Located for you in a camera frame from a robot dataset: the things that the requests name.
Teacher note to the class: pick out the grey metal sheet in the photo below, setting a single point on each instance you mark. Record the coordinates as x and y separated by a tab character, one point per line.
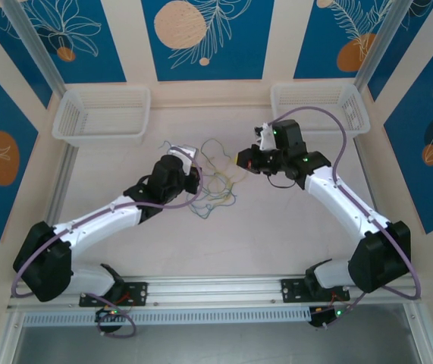
216	345

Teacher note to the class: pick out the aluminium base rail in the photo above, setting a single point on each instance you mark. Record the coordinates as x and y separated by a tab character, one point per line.
216	290

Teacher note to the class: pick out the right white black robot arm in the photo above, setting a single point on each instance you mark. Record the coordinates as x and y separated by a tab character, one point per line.
337	197

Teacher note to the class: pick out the black mounting plate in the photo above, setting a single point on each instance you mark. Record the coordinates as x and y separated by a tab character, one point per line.
140	294
294	290

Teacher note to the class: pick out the aluminium frame profile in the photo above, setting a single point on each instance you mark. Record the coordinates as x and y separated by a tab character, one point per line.
377	45
62	182
366	167
5	337
38	49
422	337

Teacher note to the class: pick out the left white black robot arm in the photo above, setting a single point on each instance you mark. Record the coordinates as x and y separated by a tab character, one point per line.
98	221

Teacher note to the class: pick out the black controller board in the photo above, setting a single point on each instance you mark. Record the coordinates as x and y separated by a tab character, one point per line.
108	314
326	316

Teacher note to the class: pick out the white plastic mesh basket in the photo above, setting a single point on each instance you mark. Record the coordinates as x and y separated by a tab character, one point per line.
314	98
98	110

